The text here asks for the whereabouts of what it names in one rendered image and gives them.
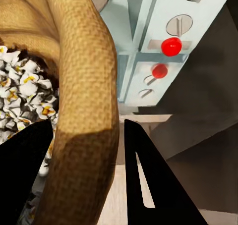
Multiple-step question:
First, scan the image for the popcorn bag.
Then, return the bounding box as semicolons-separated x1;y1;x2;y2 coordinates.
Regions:
0;0;119;225

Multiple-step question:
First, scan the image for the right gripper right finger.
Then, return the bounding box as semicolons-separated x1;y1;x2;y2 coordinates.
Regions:
124;119;208;225

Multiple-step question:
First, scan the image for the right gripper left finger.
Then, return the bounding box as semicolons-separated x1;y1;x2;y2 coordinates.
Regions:
0;118;54;225

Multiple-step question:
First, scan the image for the microwave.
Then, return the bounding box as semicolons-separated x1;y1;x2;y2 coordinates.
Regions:
93;0;227;56

